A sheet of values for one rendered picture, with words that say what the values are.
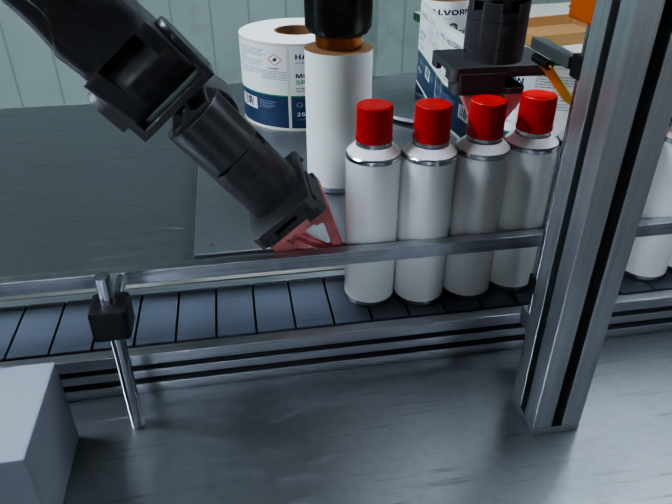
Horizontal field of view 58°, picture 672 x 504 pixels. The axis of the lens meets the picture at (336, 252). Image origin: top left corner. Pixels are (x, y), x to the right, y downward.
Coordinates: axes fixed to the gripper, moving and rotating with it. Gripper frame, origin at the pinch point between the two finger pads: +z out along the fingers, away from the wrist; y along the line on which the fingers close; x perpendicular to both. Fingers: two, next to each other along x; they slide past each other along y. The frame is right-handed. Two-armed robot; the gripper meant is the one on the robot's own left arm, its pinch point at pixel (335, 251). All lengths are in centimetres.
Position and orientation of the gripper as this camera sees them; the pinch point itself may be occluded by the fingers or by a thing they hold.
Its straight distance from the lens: 61.1
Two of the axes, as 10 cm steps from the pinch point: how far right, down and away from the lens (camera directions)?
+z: 6.2, 6.0, 5.1
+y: -1.7, -5.3, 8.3
